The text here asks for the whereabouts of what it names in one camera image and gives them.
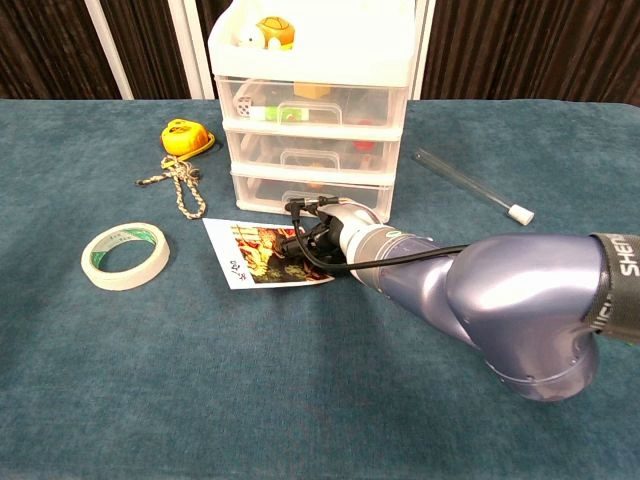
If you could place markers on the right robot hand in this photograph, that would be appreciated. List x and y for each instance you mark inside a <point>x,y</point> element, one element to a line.
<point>350,215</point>

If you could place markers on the clear drawer holding red ball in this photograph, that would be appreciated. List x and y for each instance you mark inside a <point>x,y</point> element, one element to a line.
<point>260,192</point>

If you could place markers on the printed picture card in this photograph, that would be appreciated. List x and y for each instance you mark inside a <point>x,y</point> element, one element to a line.
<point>225,250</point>

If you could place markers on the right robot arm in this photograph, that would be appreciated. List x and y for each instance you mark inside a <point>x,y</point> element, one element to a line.
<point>525,300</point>

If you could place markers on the clear drawer holding wooden parts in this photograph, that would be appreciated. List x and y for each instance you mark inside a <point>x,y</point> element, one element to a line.
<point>260,147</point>

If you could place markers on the clear drawer holding die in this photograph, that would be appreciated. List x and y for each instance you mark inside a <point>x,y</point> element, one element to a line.
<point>365,100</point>

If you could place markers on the yellow turtle toy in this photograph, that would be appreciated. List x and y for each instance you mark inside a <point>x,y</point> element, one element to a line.
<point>277,30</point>

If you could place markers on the red knob wooden piece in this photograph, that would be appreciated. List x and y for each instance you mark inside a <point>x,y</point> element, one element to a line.
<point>363,145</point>

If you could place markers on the green and white tube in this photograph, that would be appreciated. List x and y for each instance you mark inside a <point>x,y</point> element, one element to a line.
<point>270,113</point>

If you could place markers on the yellow block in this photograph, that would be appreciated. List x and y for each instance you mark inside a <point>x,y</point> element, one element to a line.
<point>311,90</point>

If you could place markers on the white die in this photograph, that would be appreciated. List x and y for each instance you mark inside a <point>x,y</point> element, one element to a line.
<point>244,108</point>

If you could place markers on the glass tube with white cap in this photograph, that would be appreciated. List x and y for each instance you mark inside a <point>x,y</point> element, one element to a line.
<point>520,216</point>

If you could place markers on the yellow tape measure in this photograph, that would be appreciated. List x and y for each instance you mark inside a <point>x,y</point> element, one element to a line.
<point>182,137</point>

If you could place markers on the blue tablecloth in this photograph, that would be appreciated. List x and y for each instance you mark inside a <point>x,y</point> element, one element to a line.
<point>250,390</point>

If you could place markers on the beige masking tape roll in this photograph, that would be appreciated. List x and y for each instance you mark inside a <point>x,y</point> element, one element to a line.
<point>125,282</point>

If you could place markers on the dark brown curtain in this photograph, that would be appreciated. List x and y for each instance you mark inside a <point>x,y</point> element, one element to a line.
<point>525,50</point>

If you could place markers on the white plastic drawer unit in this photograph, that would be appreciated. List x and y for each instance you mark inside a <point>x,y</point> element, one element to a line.
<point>320,60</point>

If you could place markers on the white table leg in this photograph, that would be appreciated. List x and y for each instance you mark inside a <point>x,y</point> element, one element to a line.
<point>425,75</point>

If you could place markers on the wide white post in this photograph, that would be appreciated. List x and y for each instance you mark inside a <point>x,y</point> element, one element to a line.
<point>192,50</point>

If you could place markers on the thin slanted white post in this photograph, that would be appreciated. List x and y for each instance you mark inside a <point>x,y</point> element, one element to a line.
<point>107,50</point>

